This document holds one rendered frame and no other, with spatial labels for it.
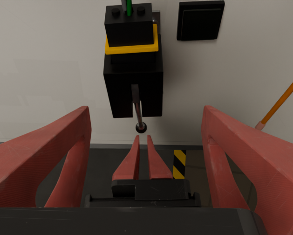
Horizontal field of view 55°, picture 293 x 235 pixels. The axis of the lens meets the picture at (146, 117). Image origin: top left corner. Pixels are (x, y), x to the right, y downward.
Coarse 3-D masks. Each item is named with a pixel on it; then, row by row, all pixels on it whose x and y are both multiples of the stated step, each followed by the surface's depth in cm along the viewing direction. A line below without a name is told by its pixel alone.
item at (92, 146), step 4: (92, 144) 47; (96, 144) 47; (100, 144) 47; (104, 144) 47; (108, 144) 47; (112, 144) 47; (116, 144) 47; (120, 144) 48; (124, 144) 48; (128, 144) 48; (132, 144) 48; (92, 148) 48; (96, 148) 47; (100, 148) 47; (104, 148) 47; (108, 148) 48; (112, 148) 48; (116, 148) 48; (120, 148) 48; (124, 148) 48; (128, 148) 48; (140, 148) 48; (144, 148) 48; (156, 148) 48; (160, 148) 48; (164, 148) 48; (168, 148) 48; (172, 148) 48; (176, 148) 48; (180, 148) 48; (184, 148) 48; (188, 148) 49; (192, 148) 49; (196, 148) 49; (200, 148) 49
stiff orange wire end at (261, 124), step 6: (288, 90) 19; (282, 96) 20; (288, 96) 20; (276, 102) 21; (282, 102) 20; (276, 108) 21; (270, 114) 22; (264, 120) 22; (258, 126) 23; (264, 126) 23
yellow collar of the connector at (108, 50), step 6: (156, 24) 20; (156, 30) 20; (156, 36) 19; (156, 42) 19; (108, 48) 19; (114, 48) 19; (120, 48) 19; (126, 48) 19; (132, 48) 19; (138, 48) 19; (144, 48) 19; (150, 48) 19; (156, 48) 19; (108, 54) 19
